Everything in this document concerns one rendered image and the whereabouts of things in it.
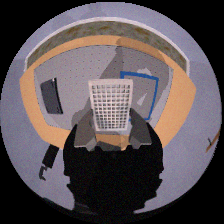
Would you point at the blue tape outline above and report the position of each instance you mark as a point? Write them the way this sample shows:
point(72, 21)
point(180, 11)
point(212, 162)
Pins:
point(122, 73)

